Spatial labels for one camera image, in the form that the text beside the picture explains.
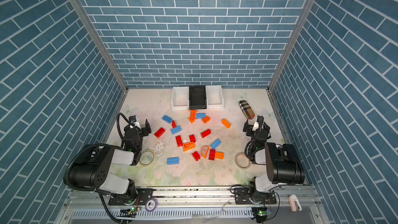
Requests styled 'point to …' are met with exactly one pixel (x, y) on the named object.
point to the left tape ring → (153, 158)
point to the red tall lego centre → (179, 140)
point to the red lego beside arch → (212, 153)
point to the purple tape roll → (151, 204)
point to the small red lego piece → (173, 124)
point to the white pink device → (294, 201)
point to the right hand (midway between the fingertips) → (257, 122)
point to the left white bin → (180, 99)
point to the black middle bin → (197, 99)
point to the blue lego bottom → (173, 160)
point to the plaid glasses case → (247, 109)
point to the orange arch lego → (204, 151)
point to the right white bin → (214, 97)
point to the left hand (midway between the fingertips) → (143, 120)
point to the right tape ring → (242, 161)
